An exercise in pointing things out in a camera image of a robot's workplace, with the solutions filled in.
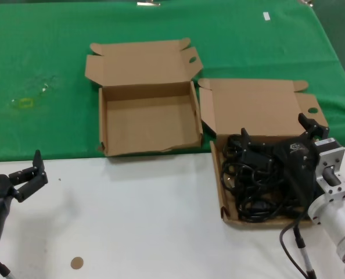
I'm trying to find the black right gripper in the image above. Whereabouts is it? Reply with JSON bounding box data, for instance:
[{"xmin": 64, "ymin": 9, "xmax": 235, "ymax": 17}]
[{"xmin": 240, "ymin": 113, "xmax": 330, "ymax": 210}]

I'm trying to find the black power cable bundle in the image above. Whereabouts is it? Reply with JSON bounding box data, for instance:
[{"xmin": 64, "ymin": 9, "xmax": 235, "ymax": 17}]
[
  {"xmin": 235, "ymin": 185, "xmax": 310, "ymax": 223},
  {"xmin": 221, "ymin": 134, "xmax": 286, "ymax": 204}
]

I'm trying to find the open brown cardboard box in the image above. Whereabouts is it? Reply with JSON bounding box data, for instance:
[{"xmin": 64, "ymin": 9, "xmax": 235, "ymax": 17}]
[
  {"xmin": 84, "ymin": 37, "xmax": 204, "ymax": 158},
  {"xmin": 197, "ymin": 77, "xmax": 330, "ymax": 230}
]

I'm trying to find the round brown cardboard disc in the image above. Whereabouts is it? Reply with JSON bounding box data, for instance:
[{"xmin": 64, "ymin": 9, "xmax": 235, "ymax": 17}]
[{"xmin": 70, "ymin": 256, "xmax": 84, "ymax": 270}]

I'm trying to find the green table cloth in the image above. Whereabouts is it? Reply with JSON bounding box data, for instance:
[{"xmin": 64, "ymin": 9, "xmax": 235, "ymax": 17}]
[{"xmin": 0, "ymin": 2, "xmax": 345, "ymax": 162}]

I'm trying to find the arm cable with silver sleeve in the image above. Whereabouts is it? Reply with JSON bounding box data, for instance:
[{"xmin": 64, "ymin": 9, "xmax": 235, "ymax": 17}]
[
  {"xmin": 0, "ymin": 256, "xmax": 15, "ymax": 279},
  {"xmin": 293, "ymin": 226, "xmax": 317, "ymax": 279}
]

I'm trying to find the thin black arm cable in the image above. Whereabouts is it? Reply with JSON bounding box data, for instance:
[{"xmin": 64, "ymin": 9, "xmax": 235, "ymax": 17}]
[{"xmin": 279, "ymin": 213, "xmax": 310, "ymax": 278}]

